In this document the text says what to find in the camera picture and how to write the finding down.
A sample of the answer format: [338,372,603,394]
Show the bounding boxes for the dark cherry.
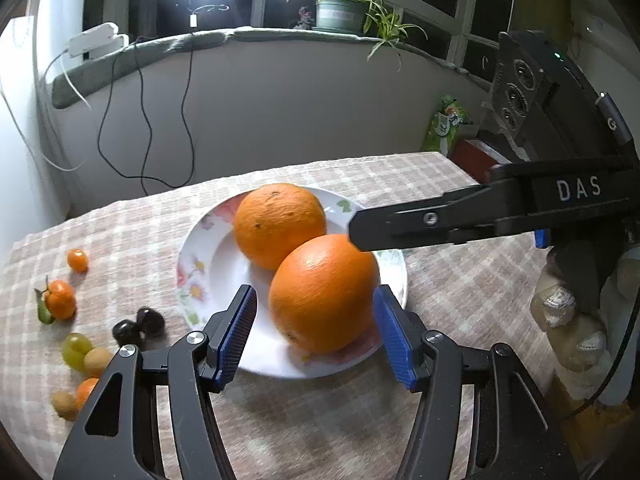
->
[112,318,144,348]
[136,307,165,339]

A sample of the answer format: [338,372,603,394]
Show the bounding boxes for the tan longan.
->
[84,347,113,378]
[50,391,78,422]

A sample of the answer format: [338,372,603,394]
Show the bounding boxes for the small orange tomato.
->
[76,377,99,411]

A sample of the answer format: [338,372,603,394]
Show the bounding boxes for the green grape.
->
[61,333,93,373]

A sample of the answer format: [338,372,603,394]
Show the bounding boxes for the mandarin with green leaf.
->
[34,280,77,325]

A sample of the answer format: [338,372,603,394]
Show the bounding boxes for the small orange kumquat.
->
[66,248,89,274]

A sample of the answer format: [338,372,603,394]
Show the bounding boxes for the gloved right hand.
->
[530,238,639,406]

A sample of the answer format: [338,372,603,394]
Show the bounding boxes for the red box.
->
[447,139,510,184]

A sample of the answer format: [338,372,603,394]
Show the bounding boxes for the green snack bag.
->
[421,94,473,156]

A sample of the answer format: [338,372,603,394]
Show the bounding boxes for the floral white plate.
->
[177,188,408,379]

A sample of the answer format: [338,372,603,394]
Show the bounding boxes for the pink plaid tablecloth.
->
[1,152,554,479]

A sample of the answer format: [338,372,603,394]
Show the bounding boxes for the large orange front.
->
[268,234,380,354]

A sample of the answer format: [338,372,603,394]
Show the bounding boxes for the large orange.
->
[233,183,326,271]
[268,234,380,354]

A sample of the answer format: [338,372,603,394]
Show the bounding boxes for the large orange rear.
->
[233,183,326,271]

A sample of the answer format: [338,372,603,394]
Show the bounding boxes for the potted spider plant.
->
[286,0,428,72]

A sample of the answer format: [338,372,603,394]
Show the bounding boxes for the white power strip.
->
[66,22,129,58]

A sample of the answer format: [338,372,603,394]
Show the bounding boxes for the black cable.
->
[96,0,232,198]

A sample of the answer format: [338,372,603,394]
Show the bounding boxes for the white cable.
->
[0,48,94,174]

